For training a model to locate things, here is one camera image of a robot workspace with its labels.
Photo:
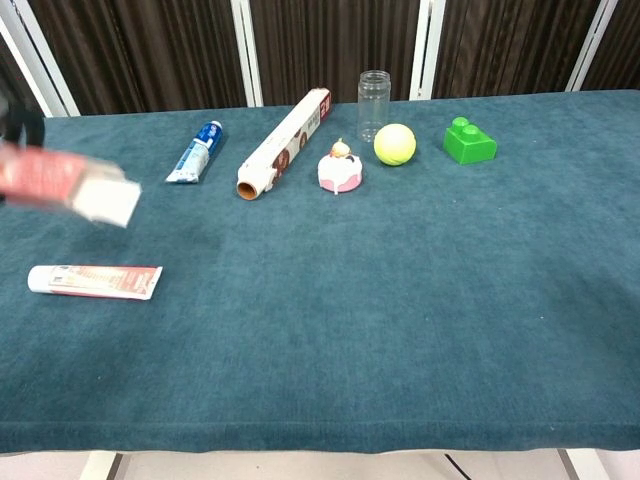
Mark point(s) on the pink white toy cake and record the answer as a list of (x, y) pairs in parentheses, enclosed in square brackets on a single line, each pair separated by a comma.
[(340, 172)]

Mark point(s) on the green building block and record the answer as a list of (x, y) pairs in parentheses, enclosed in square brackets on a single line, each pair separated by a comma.
[(469, 145)]

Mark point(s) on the yellow tennis ball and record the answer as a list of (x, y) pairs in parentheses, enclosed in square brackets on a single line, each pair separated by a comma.
[(395, 145)]

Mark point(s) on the blue white toothpaste tube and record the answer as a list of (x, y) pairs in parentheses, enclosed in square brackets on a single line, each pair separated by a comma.
[(194, 156)]

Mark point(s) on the white screen frame post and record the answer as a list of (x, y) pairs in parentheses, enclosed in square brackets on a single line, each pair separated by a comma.
[(35, 60), (592, 45), (426, 50), (248, 55)]

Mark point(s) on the dark brown screen panel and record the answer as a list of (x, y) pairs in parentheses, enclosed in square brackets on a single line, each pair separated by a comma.
[(15, 75), (335, 40), (510, 45), (617, 55), (150, 50)]

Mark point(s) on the white table leg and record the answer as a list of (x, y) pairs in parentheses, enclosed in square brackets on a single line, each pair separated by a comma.
[(580, 465), (100, 466)]

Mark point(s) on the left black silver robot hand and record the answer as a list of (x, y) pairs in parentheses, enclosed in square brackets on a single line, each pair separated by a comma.
[(22, 127)]

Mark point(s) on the pink toothpaste carton box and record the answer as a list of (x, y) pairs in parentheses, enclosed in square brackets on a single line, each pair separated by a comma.
[(55, 177)]

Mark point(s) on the clear plastic jar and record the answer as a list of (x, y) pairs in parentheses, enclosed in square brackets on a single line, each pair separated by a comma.
[(373, 102)]

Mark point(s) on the teal table cloth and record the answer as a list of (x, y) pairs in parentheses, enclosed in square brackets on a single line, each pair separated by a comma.
[(350, 300)]

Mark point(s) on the long white wrap roll box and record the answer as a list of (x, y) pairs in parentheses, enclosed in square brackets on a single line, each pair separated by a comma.
[(287, 145)]

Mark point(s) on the red white toothpaste tube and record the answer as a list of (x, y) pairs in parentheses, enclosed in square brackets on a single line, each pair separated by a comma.
[(95, 281)]

